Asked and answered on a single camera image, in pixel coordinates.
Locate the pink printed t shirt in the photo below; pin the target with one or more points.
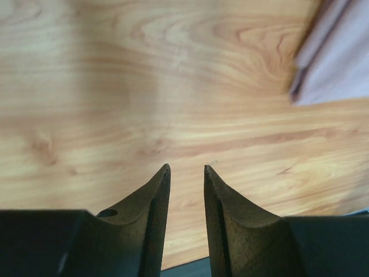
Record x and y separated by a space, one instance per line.
332 62

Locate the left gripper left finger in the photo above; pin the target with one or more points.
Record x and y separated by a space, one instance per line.
126 239

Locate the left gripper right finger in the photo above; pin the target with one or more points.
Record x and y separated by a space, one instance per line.
247 240

